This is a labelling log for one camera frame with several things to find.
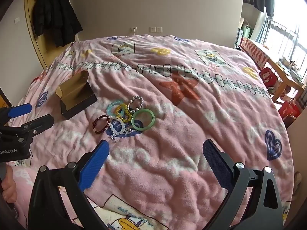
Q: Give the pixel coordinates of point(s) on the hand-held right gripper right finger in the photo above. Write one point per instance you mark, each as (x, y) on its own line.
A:
(215, 165)

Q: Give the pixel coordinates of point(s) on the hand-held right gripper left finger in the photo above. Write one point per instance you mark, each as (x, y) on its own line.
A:
(96, 165)

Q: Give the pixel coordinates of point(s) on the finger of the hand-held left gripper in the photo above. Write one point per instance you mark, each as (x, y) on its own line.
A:
(38, 124)
(19, 110)

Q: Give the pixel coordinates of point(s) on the black cardboard box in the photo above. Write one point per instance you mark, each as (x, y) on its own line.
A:
(74, 98)

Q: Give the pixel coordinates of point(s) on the green jade bangle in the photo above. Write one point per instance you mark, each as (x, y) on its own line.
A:
(144, 111)

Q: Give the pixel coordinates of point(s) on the person's left hand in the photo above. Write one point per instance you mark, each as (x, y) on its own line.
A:
(8, 184)

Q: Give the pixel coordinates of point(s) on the pink printed blanket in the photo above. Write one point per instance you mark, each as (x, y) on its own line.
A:
(182, 134)

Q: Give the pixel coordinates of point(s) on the red basket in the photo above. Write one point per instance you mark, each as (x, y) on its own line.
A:
(290, 110)

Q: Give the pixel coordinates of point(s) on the black jacket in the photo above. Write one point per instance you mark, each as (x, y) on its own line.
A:
(64, 16)
(42, 12)

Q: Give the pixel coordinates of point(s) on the red bag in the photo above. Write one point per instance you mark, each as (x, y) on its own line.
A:
(268, 76)

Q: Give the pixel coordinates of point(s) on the light wooden door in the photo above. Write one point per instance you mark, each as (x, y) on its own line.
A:
(30, 4)

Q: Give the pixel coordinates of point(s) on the wooden table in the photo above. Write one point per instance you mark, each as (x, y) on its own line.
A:
(285, 81)

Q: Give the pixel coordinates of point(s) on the red white striped cloth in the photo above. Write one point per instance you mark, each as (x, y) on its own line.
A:
(254, 51)

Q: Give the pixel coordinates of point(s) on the pale green appliance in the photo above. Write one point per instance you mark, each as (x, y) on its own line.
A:
(246, 32)

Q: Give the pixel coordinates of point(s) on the window railing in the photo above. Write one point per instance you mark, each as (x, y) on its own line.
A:
(285, 36)

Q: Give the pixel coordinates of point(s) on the white light switch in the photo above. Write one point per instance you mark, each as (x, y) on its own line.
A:
(16, 20)

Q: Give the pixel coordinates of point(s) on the wall socket with white plug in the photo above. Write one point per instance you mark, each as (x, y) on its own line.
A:
(133, 30)

